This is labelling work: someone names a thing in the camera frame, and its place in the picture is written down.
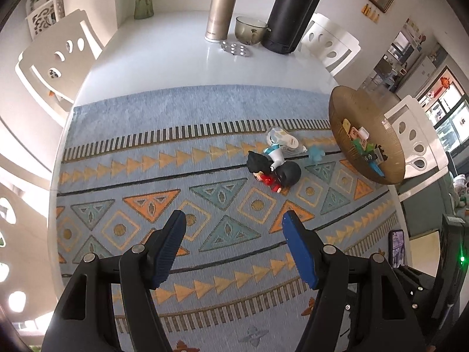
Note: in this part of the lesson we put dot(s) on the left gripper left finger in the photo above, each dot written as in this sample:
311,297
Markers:
84,319

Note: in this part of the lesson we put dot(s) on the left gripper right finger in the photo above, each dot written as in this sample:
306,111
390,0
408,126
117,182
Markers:
331,273

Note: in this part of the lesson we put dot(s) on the blue lighter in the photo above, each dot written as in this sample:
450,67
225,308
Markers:
375,167

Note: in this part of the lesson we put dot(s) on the red black haired figurine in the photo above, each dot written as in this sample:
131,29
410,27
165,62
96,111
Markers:
284,176

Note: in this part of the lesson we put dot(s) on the light blue plastic toy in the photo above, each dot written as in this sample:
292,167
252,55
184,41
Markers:
315,154

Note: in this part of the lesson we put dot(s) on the small white box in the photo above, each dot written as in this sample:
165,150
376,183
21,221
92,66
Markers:
364,133

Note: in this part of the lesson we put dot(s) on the white plastic toy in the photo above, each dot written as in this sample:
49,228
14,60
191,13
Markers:
281,143

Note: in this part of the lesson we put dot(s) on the yellow lighter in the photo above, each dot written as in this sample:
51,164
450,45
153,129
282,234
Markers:
346,125

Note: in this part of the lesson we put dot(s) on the smartphone with lit screen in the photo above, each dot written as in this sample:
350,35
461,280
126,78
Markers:
396,240

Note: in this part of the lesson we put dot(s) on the white chair near right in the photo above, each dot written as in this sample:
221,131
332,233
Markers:
420,143

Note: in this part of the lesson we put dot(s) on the white chair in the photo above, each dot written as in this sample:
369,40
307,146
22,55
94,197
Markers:
27,270
420,143
330,43
54,66

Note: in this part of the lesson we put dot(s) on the woven brown round basket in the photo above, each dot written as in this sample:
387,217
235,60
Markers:
358,108

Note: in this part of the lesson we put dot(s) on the white chair near left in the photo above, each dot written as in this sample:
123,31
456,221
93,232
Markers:
27,270

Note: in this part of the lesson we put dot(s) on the patterned blue table mat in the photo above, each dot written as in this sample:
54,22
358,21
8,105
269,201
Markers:
129,162

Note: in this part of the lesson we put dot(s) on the white chair far left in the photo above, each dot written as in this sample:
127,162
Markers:
54,66

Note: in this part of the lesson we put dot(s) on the white chair far right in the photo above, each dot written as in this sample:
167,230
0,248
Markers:
330,43

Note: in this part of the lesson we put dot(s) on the white carved shelf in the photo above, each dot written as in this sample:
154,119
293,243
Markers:
42,14

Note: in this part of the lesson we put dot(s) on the tall black thermos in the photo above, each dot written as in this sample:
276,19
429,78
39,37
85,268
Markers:
287,24

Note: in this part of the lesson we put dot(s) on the beige steel thermos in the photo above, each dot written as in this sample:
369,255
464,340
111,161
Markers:
219,19

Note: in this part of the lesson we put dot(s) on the glass bowl with handle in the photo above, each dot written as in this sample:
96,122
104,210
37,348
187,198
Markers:
250,31

